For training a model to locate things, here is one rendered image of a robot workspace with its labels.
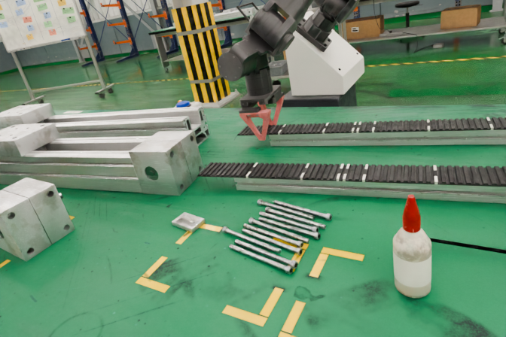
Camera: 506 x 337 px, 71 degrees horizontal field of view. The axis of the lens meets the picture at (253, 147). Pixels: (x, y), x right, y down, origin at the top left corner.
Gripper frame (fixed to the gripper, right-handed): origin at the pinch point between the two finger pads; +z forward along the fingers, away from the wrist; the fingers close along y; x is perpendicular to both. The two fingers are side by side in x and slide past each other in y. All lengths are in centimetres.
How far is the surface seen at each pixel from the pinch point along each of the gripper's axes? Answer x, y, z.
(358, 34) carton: -39, -475, 49
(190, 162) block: -10.3, 17.5, -0.7
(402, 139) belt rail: 28.8, 1.5, 2.3
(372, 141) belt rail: 23.2, 2.1, 2.2
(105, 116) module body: -51, -3, -5
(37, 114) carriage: -76, -1, -7
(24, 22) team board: -522, -345, -54
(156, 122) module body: -27.1, 4.5, -4.7
